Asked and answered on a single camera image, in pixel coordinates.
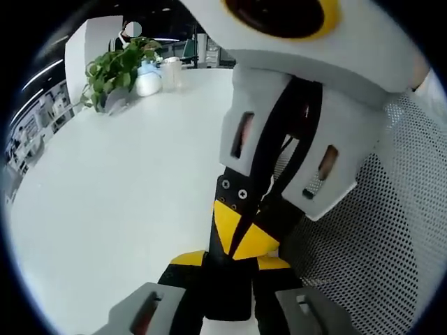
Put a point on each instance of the grey plant pot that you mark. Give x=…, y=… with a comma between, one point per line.
x=117, y=99

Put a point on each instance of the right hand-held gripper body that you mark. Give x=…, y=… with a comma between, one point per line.
x=349, y=59

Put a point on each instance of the grey mesh chair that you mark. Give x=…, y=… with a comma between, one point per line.
x=366, y=261

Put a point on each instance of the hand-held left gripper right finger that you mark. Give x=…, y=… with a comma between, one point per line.
x=279, y=300

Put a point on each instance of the green leafy plant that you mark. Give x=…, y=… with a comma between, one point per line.
x=111, y=70

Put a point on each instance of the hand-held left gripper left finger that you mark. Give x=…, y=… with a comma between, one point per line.
x=174, y=289

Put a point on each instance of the clear plastic cup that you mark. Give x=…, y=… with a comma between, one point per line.
x=171, y=75

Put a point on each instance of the white snowman figurine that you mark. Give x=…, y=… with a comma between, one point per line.
x=148, y=83

